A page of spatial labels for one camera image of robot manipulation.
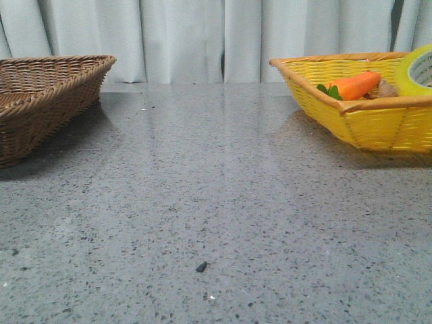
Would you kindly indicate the yellow tape roll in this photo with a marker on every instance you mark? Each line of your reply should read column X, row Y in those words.
column 412, row 76

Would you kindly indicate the small black debris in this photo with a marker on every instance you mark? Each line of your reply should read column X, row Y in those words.
column 202, row 267

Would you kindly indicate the white curtain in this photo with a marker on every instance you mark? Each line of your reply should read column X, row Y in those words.
column 167, row 42

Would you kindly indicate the orange toy carrot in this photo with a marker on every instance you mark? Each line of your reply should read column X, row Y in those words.
column 351, row 88

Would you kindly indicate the brown ginger root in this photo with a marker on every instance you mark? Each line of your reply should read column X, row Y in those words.
column 383, row 90

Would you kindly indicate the brown wicker basket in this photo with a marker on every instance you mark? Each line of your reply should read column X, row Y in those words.
column 39, row 95

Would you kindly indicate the yellow wicker basket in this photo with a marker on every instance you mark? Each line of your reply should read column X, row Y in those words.
column 384, row 124

